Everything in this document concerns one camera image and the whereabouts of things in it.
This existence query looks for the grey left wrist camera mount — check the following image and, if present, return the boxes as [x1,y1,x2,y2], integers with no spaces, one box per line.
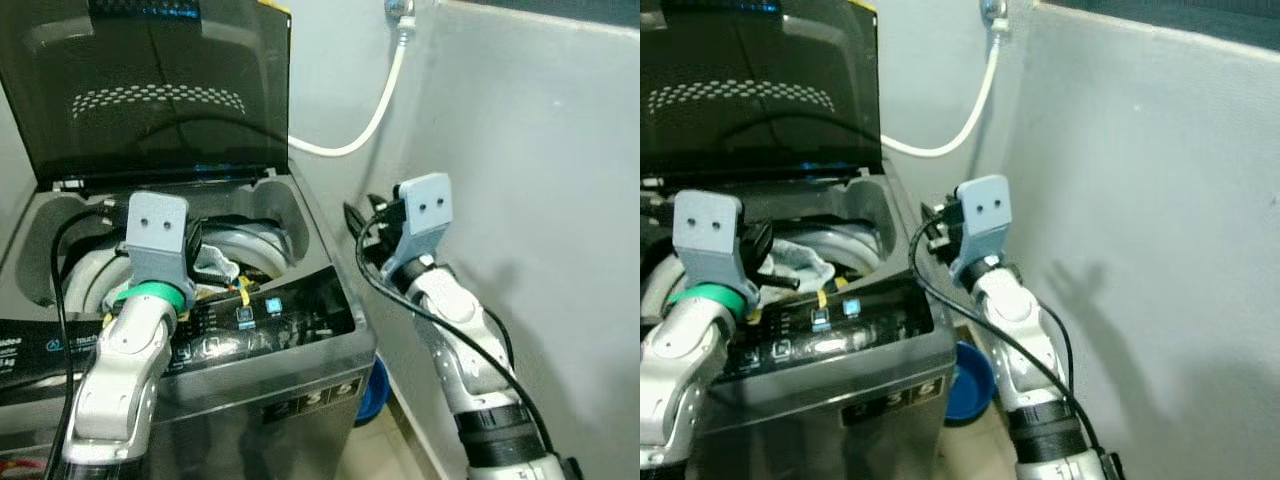
[671,189,744,292]
[124,192,192,292]

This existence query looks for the white grey patterned garment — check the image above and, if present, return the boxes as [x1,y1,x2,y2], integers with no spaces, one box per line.
[194,244,242,288]
[768,239,837,292]

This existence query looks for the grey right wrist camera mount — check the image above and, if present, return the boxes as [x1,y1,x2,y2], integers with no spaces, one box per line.
[382,173,452,272]
[950,175,1012,272]

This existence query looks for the white water inlet hose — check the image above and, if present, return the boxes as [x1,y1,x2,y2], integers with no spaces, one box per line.
[880,28,1002,159]
[288,34,410,159]

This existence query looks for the blue plastic basin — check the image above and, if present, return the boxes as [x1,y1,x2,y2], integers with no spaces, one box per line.
[944,341,997,424]
[354,354,392,427]

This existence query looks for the grey top-load washing machine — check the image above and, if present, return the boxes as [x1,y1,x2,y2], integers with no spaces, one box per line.
[0,164,380,480]
[640,164,958,480]

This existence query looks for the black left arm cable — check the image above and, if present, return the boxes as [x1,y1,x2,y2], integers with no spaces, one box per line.
[44,204,132,480]

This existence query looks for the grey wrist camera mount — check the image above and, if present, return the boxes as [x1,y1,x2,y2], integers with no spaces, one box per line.
[124,192,192,292]
[382,173,452,272]
[950,175,1012,272]
[671,189,744,292]

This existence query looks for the dark transparent washer lid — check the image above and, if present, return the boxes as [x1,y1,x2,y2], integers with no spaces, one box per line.
[0,0,294,192]
[640,0,884,187]

